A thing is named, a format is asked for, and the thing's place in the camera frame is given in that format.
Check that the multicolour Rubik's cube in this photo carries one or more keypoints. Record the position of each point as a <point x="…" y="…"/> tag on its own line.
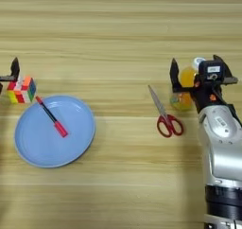
<point x="21" y="89"/>

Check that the orange juice bottle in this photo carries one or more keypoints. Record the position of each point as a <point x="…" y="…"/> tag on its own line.
<point x="186" y="76"/>

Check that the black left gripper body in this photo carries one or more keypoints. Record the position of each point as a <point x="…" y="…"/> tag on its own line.
<point x="5" y="79"/>

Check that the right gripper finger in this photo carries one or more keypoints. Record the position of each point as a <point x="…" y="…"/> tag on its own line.
<point x="226" y="68"/>
<point x="175" y="75"/>

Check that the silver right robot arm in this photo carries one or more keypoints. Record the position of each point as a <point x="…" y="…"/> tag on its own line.
<point x="220" y="144"/>

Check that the red and black pen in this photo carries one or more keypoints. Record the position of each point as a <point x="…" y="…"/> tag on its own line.
<point x="52" y="116"/>

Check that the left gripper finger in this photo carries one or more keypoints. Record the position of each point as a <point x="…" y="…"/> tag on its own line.
<point x="15" y="68"/>

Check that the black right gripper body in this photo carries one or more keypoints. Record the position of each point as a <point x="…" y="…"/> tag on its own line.
<point x="206" y="95"/>

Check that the blue round plate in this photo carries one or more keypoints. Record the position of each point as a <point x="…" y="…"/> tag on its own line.
<point x="47" y="144"/>

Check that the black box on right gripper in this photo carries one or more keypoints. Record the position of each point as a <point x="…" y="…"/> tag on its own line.
<point x="211" y="71"/>

